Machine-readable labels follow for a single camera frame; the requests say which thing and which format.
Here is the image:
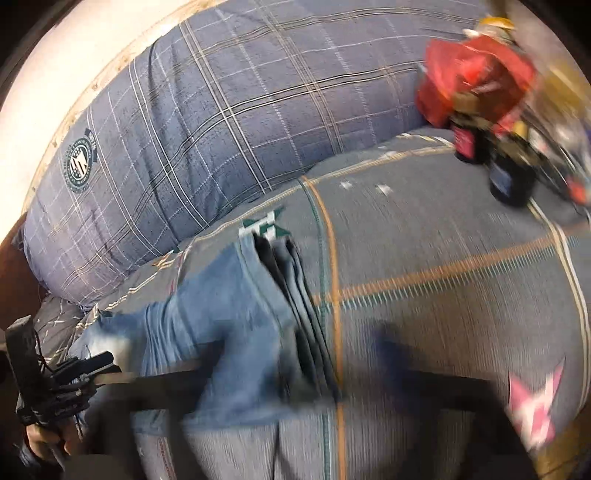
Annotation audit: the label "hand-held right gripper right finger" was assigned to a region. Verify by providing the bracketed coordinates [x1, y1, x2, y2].
[365, 318, 541, 480]

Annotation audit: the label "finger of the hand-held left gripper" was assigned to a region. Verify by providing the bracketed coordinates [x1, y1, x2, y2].
[46, 375, 100, 409]
[58, 351, 115, 377]

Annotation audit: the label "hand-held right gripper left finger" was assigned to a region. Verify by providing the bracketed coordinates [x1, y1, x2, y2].
[60, 357, 218, 480]

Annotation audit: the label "light blue denim pants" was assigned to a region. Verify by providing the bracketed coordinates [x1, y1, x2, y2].
[69, 231, 342, 435]

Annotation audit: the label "person's left hand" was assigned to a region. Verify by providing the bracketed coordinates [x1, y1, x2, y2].
[23, 418, 86, 462]

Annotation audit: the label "brown wooden headboard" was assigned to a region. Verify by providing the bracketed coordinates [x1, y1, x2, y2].
[0, 222, 51, 333]

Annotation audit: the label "grey star print bedsheet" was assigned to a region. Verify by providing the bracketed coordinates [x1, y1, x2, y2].
[37, 127, 591, 480]

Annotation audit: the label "dark jar blue label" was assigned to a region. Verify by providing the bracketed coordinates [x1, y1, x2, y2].
[487, 138, 536, 206]

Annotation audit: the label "dark bottle pink label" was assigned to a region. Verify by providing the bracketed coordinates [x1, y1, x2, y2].
[450, 115, 492, 164]

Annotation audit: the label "blue plaid pillow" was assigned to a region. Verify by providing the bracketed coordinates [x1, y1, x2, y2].
[23, 0, 490, 310]

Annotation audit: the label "black cable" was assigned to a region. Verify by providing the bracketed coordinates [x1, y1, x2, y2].
[30, 323, 58, 384]

